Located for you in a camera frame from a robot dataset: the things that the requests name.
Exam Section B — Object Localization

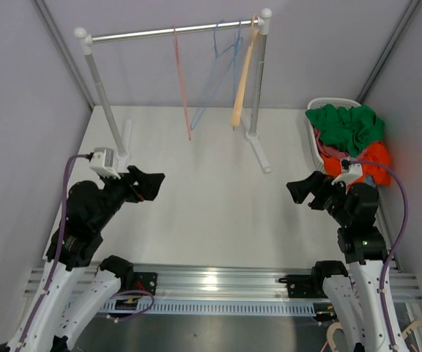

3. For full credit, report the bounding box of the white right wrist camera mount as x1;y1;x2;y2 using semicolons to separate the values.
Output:
331;158;363;188

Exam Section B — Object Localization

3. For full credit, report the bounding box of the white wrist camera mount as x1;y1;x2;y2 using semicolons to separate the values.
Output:
87;147;120;180
331;158;363;188

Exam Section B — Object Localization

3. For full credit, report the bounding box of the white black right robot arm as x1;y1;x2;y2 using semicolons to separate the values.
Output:
286;171;408;351

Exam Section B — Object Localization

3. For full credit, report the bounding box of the white slotted cable duct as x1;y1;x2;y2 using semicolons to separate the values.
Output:
64;297;336;318

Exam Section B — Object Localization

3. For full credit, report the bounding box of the pink wire hanger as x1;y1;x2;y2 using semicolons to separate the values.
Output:
172;26;192;142

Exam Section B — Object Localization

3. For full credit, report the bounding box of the pink red t shirt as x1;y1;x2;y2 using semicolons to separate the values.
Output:
312;127;349;160

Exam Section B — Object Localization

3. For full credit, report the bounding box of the beige hanger bottom right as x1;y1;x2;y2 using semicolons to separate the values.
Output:
320;320;422;352

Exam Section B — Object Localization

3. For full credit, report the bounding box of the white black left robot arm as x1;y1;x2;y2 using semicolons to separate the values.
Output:
0;166;166;351

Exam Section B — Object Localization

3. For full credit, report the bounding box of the white perforated laundry basket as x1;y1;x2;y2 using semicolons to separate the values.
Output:
306;98;361;172

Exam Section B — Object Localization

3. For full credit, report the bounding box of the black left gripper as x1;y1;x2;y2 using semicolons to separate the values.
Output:
92;164;164;231

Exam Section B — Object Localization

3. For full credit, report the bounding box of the beige plastic hanger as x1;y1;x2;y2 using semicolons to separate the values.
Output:
230;15;259;129

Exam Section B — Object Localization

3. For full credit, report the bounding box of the orange t shirt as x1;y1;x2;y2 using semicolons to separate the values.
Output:
322;142;391;186

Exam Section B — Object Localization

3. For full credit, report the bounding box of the light blue wire hanger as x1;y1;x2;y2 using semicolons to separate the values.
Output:
190;20;234;131
232;23;242;103

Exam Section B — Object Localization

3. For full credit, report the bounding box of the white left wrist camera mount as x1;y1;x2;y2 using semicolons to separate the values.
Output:
87;147;120;180

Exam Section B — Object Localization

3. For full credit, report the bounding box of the grey blue t shirt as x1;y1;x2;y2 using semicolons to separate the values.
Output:
363;175;377;188

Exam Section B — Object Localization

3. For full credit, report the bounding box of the aluminium mounting rail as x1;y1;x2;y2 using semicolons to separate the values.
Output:
23;205;422;305

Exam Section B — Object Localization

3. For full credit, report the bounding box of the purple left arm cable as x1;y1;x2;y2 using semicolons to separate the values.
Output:
16;153;95;352

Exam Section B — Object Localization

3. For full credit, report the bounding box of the silver clothes rack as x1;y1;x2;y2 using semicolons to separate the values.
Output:
74;8;273;174

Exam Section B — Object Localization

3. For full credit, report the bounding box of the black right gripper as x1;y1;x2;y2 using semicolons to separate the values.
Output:
286;170;352;227

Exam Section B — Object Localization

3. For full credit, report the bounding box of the green t shirt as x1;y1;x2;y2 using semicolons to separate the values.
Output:
306;104;385;157

